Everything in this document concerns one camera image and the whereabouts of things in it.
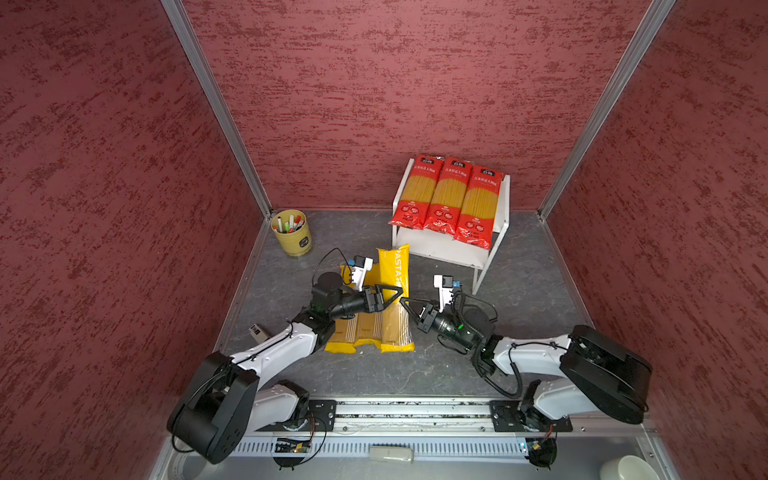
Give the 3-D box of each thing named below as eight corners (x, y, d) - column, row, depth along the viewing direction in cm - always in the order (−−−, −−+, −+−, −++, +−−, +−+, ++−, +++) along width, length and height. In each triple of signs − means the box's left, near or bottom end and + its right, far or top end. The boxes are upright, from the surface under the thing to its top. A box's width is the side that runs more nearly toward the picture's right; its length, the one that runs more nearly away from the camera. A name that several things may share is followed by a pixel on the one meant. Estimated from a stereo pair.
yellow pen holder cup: (280, 259, 107) (267, 233, 96) (287, 236, 114) (276, 209, 103) (311, 260, 107) (301, 234, 96) (316, 236, 114) (308, 209, 103)
